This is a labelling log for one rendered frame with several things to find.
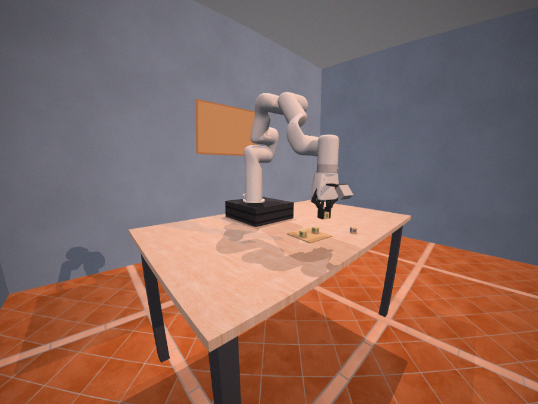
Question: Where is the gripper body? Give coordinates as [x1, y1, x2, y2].
[311, 172, 339, 201]

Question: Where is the tan flat mat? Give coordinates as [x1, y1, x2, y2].
[287, 228, 332, 243]

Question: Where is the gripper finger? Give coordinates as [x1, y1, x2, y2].
[311, 189, 325, 219]
[325, 198, 338, 219]

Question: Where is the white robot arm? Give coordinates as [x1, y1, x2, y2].
[243, 92, 353, 203]

